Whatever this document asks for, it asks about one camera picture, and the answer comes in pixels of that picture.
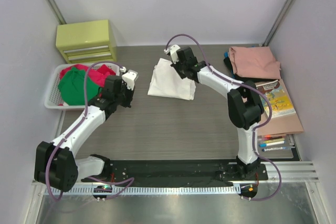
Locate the white printed t shirt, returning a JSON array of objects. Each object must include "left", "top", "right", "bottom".
[{"left": 148, "top": 58, "right": 196, "bottom": 101}]

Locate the black t shirt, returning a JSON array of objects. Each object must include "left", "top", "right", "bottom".
[{"left": 223, "top": 52, "right": 276, "bottom": 83}]

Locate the pink t shirt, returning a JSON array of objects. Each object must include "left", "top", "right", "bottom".
[{"left": 228, "top": 46, "right": 281, "bottom": 79}]

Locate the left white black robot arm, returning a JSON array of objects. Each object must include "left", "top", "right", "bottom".
[{"left": 34, "top": 70, "right": 138, "bottom": 192}]

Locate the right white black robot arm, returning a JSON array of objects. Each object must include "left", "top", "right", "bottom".
[{"left": 164, "top": 45, "right": 264, "bottom": 179}]

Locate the red t shirt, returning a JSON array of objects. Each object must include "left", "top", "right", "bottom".
[{"left": 59, "top": 64, "right": 116, "bottom": 87}]

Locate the green t shirt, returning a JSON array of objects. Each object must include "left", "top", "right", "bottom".
[{"left": 58, "top": 68, "right": 100, "bottom": 105}]

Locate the yellow-green drawer box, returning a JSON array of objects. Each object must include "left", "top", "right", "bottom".
[{"left": 56, "top": 19, "right": 117, "bottom": 63}]

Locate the white plastic basket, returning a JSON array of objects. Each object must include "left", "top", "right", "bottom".
[{"left": 44, "top": 62, "right": 120, "bottom": 110}]

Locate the yellow picture book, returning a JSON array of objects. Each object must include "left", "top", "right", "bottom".
[{"left": 257, "top": 80, "right": 296, "bottom": 119}]

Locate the red marker pen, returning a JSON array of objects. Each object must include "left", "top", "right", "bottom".
[{"left": 258, "top": 135, "right": 286, "bottom": 141}]

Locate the yellow marker pen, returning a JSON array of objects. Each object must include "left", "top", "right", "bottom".
[{"left": 260, "top": 139, "right": 285, "bottom": 145}]

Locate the brown cardboard sheet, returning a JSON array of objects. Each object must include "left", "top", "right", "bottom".
[{"left": 258, "top": 86, "right": 303, "bottom": 136}]

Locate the dark blue marker pen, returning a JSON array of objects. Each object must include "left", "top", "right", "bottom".
[{"left": 262, "top": 146, "right": 295, "bottom": 152}]

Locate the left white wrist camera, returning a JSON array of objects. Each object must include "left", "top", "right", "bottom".
[{"left": 119, "top": 67, "right": 139, "bottom": 90}]

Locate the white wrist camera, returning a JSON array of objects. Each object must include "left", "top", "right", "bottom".
[
  {"left": 164, "top": 45, "right": 180, "bottom": 64},
  {"left": 119, "top": 67, "right": 139, "bottom": 90}
]

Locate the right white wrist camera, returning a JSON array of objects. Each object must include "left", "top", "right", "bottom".
[{"left": 164, "top": 45, "right": 180, "bottom": 64}]

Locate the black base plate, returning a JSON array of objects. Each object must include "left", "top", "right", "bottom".
[{"left": 97, "top": 159, "right": 268, "bottom": 188}]

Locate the white slotted cable duct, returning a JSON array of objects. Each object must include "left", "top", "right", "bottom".
[{"left": 44, "top": 185, "right": 242, "bottom": 196}]

